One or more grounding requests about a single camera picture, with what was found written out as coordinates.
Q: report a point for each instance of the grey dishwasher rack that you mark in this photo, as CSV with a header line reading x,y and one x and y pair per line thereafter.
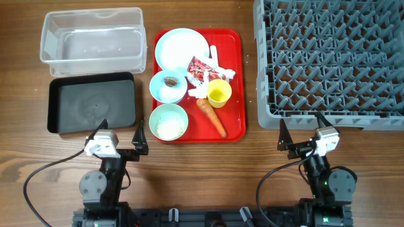
x,y
343,59

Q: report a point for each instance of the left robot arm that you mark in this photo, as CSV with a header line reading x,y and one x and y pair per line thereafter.
x,y
101,189

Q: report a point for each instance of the yellow plastic cup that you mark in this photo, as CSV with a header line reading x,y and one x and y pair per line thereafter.
x,y
218,93

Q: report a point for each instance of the white napkin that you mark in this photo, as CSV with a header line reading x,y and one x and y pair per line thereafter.
x,y
201,92

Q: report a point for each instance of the brown food scrap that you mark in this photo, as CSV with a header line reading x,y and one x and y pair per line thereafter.
x,y
170,81

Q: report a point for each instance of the clear plastic bin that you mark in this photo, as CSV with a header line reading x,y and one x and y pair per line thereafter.
x,y
94,41

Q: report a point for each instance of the red serving tray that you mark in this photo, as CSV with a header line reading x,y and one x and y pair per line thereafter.
x,y
233,114

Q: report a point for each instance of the red snack wrapper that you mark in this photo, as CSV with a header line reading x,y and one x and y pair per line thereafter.
x,y
198,72

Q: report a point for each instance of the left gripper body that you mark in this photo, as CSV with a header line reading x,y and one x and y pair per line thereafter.
x,y
129,154

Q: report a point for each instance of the light blue plate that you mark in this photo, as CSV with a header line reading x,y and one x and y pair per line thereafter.
x,y
176,48

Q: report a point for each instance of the light blue bowl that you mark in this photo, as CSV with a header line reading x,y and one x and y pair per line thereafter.
x,y
165,94

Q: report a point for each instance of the black waste tray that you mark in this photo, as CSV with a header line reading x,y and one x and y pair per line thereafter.
x,y
81,103

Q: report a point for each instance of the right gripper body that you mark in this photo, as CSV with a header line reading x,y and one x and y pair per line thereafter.
x,y
303,148

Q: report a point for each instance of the white plastic spoon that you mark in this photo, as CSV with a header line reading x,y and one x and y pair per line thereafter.
x,y
214,55

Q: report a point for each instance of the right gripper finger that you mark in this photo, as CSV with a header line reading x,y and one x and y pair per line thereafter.
x,y
285,141
323,123

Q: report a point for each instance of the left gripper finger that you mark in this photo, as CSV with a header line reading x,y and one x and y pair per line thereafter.
x,y
102,125
139,138

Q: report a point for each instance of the orange carrot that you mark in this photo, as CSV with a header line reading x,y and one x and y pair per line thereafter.
x,y
204,105

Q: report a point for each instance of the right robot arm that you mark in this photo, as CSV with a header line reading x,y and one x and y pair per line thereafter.
x,y
332,187

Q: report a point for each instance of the white rice pile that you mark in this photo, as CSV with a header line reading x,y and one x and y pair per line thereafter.
x,y
170,126

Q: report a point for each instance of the mint green bowl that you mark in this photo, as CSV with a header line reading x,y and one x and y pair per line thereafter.
x,y
163,109

